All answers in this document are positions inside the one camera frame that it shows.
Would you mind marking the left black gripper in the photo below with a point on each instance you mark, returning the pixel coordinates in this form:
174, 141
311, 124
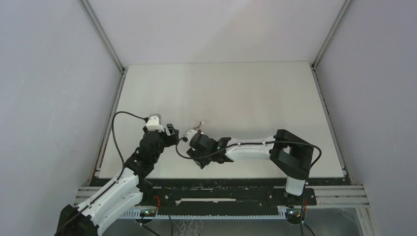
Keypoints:
172, 138

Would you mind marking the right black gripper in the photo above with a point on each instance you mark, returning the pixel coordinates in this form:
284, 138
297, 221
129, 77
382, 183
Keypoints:
203, 162

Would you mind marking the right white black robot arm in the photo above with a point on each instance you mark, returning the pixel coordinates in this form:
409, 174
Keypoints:
291, 154

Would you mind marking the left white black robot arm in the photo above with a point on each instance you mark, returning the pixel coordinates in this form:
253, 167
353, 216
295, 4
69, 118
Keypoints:
128, 188

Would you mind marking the left green circuit board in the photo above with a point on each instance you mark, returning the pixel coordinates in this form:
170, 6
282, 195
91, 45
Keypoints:
148, 213

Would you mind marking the green circuit board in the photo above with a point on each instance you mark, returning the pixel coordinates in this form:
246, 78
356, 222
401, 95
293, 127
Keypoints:
148, 213
294, 214

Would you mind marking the right green circuit board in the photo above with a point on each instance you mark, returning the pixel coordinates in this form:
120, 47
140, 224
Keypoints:
294, 214

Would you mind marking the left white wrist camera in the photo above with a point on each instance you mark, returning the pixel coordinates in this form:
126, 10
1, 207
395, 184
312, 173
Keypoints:
154, 123

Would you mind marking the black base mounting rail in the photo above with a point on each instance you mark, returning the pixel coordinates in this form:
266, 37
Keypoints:
221, 196

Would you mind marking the white slotted cable duct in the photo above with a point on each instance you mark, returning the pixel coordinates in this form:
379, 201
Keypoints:
277, 213

